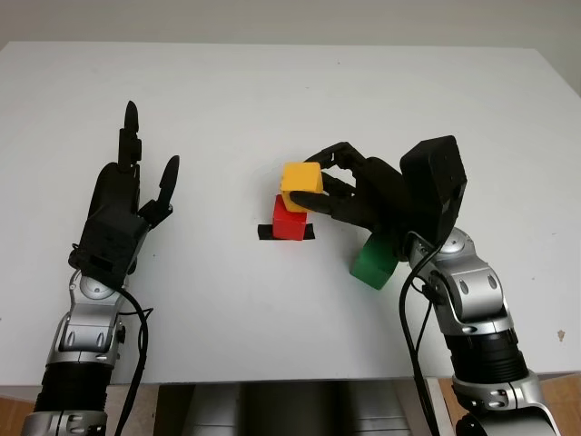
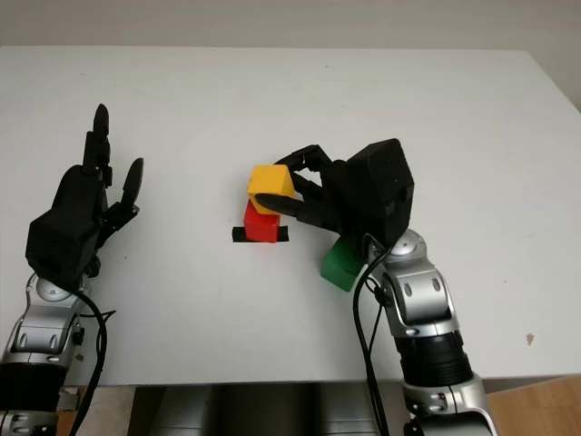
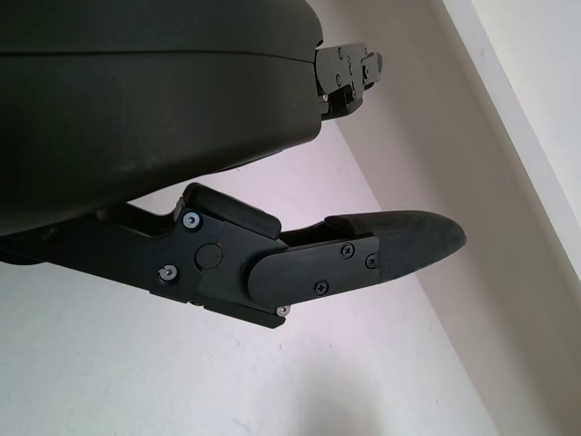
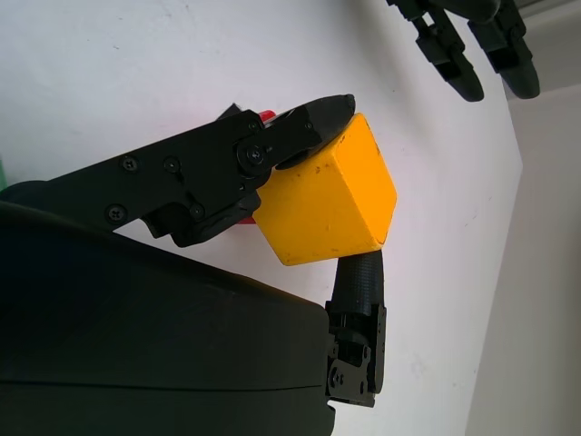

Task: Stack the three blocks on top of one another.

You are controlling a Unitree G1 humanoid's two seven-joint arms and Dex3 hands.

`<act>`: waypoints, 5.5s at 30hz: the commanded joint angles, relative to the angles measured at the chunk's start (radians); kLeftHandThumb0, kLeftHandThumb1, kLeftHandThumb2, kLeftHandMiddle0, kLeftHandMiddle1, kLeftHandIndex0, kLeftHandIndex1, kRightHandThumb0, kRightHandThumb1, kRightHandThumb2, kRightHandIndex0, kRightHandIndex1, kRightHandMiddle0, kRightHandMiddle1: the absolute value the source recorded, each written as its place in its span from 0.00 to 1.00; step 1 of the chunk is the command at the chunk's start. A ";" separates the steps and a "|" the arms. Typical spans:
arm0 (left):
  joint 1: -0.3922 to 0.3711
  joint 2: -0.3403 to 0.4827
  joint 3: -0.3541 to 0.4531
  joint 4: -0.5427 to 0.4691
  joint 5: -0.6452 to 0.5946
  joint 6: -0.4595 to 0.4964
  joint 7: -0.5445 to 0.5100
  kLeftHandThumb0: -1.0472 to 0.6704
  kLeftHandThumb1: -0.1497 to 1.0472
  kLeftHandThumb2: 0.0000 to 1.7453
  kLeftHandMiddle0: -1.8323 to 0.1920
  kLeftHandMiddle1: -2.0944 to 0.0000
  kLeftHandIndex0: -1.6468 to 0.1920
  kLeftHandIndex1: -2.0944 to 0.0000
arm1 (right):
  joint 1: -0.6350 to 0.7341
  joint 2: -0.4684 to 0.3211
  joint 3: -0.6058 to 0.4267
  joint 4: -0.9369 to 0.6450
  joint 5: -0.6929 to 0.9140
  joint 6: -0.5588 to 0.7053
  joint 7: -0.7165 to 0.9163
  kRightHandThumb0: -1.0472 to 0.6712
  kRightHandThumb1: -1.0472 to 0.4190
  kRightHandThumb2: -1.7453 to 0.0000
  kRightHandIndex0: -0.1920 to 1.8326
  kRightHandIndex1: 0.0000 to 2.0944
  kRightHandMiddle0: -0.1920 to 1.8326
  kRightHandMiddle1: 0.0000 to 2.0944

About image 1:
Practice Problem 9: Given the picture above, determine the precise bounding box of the red cube block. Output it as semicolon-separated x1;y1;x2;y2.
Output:
271;194;309;242

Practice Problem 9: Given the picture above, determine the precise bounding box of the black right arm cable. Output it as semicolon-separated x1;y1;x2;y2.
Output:
398;239;451;436

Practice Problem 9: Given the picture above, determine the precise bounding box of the green cube block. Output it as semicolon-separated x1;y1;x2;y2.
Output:
349;233;400;291

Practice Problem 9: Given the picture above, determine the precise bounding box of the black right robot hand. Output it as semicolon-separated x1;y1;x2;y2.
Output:
289;141;438;256

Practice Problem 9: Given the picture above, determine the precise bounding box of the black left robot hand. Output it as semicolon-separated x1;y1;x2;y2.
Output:
85;100;182;229

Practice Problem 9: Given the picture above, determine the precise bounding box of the yellow cube block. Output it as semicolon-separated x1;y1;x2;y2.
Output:
279;161;325;213

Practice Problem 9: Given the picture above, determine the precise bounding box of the grey robot torso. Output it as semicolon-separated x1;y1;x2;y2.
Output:
156;381;438;436

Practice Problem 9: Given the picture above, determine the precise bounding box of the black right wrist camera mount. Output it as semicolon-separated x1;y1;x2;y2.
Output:
399;134;468;256

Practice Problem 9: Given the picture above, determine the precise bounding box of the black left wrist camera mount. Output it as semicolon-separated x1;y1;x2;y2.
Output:
67;212;149;291

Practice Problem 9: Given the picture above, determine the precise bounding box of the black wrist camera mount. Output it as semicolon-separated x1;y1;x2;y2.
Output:
67;212;149;291
399;134;468;256

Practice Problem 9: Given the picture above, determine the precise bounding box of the black tape strip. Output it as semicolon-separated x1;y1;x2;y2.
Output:
257;223;316;243

